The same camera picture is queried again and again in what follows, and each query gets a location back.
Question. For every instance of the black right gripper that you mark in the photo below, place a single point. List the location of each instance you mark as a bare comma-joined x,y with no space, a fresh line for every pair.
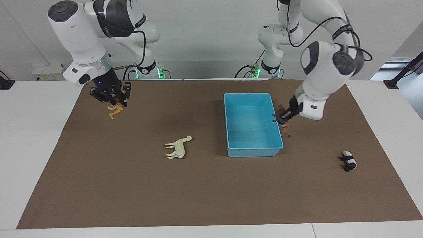
107,86

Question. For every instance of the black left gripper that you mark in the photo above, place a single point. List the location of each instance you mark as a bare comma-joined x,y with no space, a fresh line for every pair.
292,109

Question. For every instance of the brown lion toy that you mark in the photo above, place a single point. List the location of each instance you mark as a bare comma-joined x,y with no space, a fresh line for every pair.
287,125

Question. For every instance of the orange striped tiger toy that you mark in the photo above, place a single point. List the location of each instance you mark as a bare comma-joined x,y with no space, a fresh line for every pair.
115,110

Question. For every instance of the cream llama toy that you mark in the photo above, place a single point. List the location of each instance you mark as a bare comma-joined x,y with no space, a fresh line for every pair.
180,148

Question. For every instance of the black and white panda toy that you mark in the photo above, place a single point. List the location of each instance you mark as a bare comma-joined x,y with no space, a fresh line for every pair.
349,161

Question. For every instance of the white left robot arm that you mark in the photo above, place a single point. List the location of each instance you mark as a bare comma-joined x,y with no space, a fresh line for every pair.
325,62

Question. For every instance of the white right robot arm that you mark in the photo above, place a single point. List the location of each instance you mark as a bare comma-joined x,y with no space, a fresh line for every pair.
84,36

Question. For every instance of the light blue plastic storage box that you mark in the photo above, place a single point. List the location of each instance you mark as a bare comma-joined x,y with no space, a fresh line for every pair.
251,129

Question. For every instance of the brown paper table mat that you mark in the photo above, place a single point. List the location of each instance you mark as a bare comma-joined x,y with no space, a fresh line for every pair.
211,191

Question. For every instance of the black table clamp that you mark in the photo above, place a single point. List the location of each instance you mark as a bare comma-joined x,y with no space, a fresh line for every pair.
6,83

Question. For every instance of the white wall power strip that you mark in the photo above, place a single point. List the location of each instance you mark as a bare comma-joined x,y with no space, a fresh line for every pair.
48,72

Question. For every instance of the black camera stand pole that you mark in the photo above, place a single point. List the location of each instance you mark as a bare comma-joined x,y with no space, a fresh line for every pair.
404,71

